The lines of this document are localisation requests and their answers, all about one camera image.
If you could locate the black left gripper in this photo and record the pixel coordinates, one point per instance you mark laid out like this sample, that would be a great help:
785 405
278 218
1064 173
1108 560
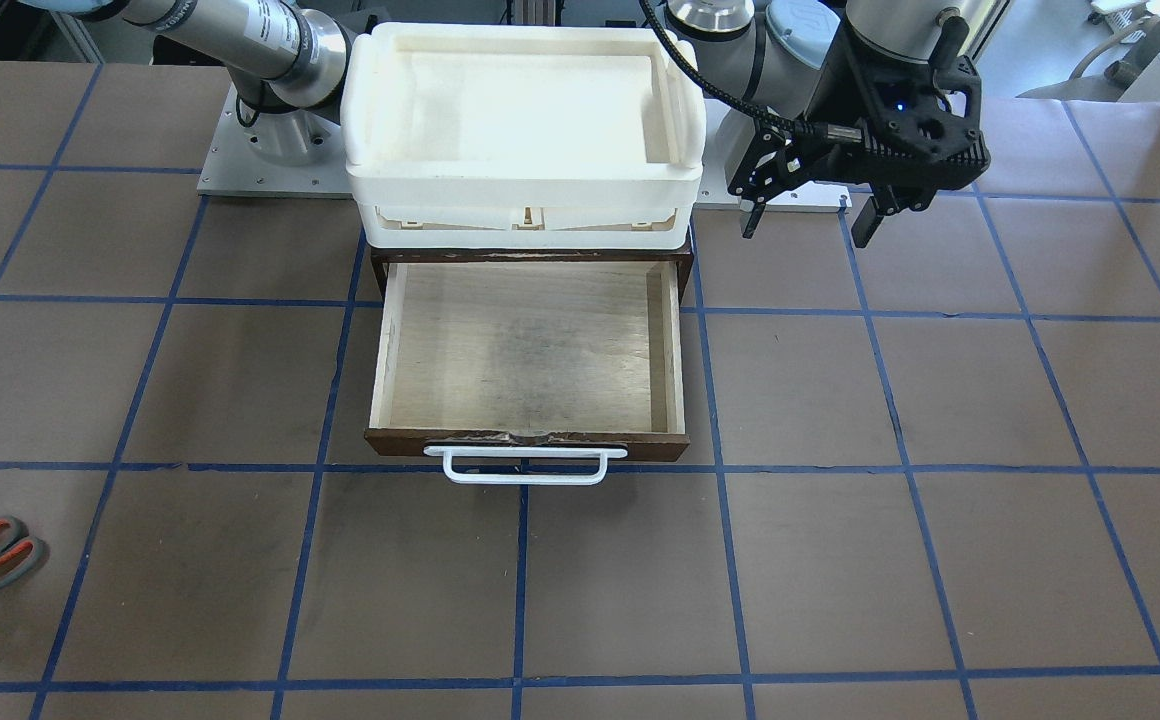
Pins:
837 100

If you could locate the wooden drawer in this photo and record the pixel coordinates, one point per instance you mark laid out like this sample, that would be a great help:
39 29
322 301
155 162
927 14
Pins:
531 354

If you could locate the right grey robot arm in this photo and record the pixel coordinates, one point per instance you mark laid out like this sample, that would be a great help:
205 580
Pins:
283 59

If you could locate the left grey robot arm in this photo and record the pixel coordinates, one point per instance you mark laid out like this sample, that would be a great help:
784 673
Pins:
762 59

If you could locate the white plastic tray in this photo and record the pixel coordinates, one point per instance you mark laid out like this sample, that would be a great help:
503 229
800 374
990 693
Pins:
521 138

